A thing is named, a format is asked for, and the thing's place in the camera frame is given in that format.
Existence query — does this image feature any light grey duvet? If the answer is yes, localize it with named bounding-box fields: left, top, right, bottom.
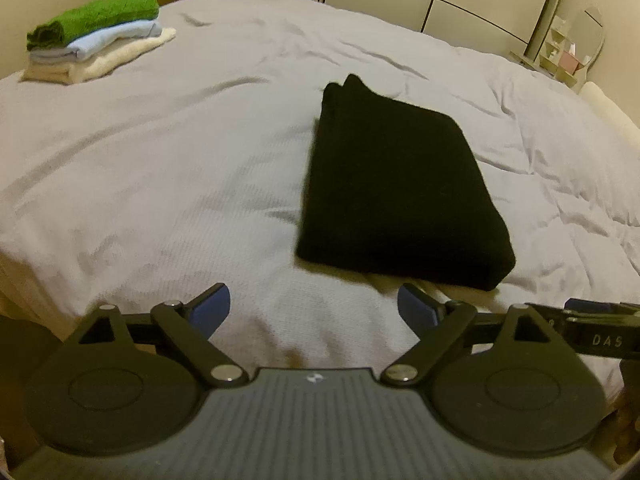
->
left=0, top=0, right=640, bottom=386

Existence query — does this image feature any person's right hand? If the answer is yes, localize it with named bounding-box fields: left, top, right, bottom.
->
left=614, top=392, right=640, bottom=467

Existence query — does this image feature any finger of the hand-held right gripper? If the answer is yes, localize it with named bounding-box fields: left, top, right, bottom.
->
left=565, top=299, right=640, bottom=320
left=529, top=303, right=571, bottom=333

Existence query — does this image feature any pink box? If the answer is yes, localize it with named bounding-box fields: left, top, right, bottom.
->
left=557, top=50, right=587, bottom=74

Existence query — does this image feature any small shelf with mirror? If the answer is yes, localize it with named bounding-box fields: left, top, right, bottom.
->
left=510, top=14, right=591, bottom=83

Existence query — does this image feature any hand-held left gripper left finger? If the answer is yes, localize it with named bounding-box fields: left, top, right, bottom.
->
left=65, top=282, right=250, bottom=389

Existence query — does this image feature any black garment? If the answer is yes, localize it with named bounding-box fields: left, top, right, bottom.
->
left=295, top=73, right=517, bottom=292

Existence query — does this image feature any folded cream garment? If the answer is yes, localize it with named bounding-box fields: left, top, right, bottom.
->
left=21, top=27, right=177, bottom=83

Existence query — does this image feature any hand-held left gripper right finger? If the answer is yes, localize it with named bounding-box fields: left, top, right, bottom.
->
left=380, top=282, right=576, bottom=390

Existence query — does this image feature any white wardrobe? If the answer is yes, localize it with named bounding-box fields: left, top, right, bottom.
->
left=320, top=0, right=571, bottom=58

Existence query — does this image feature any folded green towel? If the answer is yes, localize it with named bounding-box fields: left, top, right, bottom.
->
left=26, top=0, right=161, bottom=52

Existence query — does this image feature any oval standing mirror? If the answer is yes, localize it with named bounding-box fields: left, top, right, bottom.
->
left=562, top=6, right=607, bottom=73

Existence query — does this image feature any folded light blue garment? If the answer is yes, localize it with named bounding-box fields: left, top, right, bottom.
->
left=29, top=20, right=163, bottom=61

